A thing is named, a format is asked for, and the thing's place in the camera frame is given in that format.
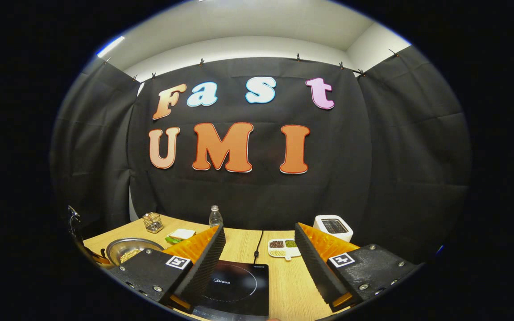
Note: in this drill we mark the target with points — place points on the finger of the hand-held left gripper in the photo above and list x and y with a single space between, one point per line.
98 259

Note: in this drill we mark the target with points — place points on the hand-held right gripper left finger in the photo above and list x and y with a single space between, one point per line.
203 263

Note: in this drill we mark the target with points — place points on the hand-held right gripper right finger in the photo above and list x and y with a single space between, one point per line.
315 263

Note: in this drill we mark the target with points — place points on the black induction cooktop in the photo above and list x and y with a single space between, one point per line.
239 290

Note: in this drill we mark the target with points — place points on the soybeans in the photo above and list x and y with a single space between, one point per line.
130 255

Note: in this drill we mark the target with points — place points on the white divided dish of grains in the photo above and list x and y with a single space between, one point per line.
283 248

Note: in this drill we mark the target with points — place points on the sandwich with lettuce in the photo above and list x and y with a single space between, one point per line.
182 234

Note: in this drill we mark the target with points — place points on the white toaster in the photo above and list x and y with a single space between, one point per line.
333 226

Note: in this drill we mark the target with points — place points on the clear plastic water bottle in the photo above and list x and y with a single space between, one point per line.
215 218

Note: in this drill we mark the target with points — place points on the black backdrop cloth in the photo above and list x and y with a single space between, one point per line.
373 156

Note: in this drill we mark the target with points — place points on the ceiling light strip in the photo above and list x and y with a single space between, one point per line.
110 46

